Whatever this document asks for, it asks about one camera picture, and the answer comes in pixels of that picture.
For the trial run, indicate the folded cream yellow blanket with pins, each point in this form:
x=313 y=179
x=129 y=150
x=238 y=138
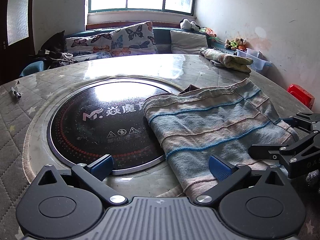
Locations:
x=227 y=60

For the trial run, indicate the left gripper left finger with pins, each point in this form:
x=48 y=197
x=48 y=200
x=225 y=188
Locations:
x=101 y=168

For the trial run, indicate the black bag on sofa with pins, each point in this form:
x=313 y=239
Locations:
x=52 y=52

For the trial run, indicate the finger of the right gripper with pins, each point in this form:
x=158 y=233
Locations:
x=307 y=122
x=270 y=151

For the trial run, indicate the small plush toys group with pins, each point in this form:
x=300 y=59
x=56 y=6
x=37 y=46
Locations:
x=236 y=44

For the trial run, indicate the butterfly print cushion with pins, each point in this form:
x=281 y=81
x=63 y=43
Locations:
x=137 y=39
x=89 y=47

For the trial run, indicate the white plush toy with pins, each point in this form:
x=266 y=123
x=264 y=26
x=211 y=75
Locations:
x=185 y=24

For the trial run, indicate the round black induction cooktop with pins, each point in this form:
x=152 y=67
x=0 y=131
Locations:
x=107 y=118

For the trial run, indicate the dark wooden door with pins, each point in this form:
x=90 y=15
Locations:
x=17 y=30

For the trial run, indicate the blue sofa bench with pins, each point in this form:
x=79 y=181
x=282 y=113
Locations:
x=162 y=39

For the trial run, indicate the grey white pillow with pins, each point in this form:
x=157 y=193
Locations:
x=187 y=43

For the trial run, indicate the clear plastic storage box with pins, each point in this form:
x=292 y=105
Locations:
x=259 y=64

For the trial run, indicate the striped blue pink garment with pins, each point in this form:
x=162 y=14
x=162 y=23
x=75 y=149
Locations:
x=222 y=121

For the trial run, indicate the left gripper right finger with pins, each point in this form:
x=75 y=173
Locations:
x=220 y=168

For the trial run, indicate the red plastic stool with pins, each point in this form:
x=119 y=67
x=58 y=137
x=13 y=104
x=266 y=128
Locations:
x=302 y=95

